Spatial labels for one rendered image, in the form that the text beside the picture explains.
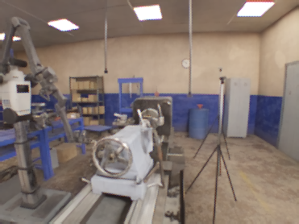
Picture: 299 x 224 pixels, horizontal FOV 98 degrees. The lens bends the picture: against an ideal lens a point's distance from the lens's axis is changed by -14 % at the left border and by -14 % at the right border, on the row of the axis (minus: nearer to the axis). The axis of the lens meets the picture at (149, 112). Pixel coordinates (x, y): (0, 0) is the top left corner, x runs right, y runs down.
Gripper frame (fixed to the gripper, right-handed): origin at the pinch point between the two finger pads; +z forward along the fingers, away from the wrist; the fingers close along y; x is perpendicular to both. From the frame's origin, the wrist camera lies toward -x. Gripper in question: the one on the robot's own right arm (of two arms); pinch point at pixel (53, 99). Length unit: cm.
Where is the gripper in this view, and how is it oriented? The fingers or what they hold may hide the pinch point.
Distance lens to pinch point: 121.2
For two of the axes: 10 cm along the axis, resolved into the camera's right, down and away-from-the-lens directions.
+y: 0.8, -1.4, 9.9
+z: 5.0, 8.6, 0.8
